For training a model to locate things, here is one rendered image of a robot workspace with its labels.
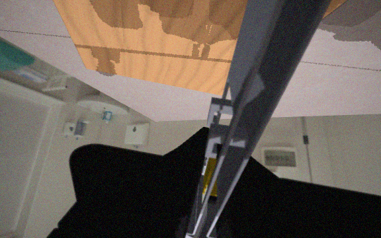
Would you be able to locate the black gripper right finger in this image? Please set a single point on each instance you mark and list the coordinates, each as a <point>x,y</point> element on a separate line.
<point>261,202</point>

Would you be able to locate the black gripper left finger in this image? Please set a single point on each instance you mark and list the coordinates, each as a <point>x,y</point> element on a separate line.
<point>167,182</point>

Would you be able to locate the light wooden board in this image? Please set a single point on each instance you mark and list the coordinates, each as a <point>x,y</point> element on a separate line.
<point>182,43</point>

